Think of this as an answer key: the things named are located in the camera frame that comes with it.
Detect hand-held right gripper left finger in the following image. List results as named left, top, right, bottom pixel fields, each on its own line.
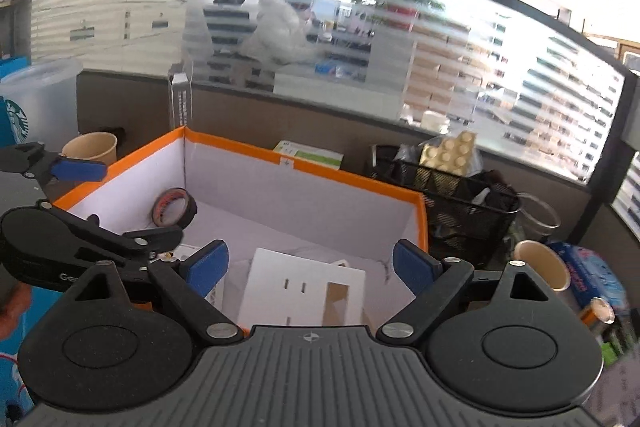
left=75, top=239, right=239, bottom=343

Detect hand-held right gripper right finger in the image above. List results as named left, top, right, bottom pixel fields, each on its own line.
left=377, top=239, right=553, bottom=343

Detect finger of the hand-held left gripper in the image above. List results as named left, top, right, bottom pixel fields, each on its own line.
left=37, top=202, right=183, bottom=258
left=0, top=142, right=108, bottom=182

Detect black tape roll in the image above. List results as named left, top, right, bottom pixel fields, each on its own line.
left=151, top=188, right=198, bottom=230

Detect white square-hole switch plate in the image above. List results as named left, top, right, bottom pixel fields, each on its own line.
left=236, top=248, right=367, bottom=328

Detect orange cardboard box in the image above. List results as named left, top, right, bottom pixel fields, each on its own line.
left=52, top=125, right=430, bottom=338

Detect beige paper cup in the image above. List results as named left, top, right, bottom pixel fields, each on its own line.
left=514, top=239, right=572, bottom=293
left=61, top=132, right=118, bottom=168

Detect black mesh desk organizer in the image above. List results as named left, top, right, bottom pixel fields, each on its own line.
left=367, top=144, right=522, bottom=268

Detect frosted plastic cup green logo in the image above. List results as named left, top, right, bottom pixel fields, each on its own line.
left=0, top=58, right=83, bottom=148

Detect yellow building block plate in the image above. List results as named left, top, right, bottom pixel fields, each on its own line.
left=419, top=130, right=479, bottom=172

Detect clear plastic box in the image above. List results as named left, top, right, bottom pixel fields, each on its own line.
left=170, top=62, right=195, bottom=130

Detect blue box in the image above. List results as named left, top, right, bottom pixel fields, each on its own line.
left=0, top=56, right=31, bottom=145

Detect clear glass cup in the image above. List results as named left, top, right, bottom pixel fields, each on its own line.
left=510, top=192, right=561, bottom=233

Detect green and white box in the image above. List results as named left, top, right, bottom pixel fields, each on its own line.
left=272, top=139, right=345, bottom=171

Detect blue printed packet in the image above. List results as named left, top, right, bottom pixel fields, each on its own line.
left=547, top=242, right=631, bottom=308

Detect gold capped perfume bottle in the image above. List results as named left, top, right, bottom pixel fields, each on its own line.
left=580, top=297, right=616, bottom=333

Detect black office chair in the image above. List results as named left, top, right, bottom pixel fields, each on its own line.
left=202, top=0, right=256, bottom=58

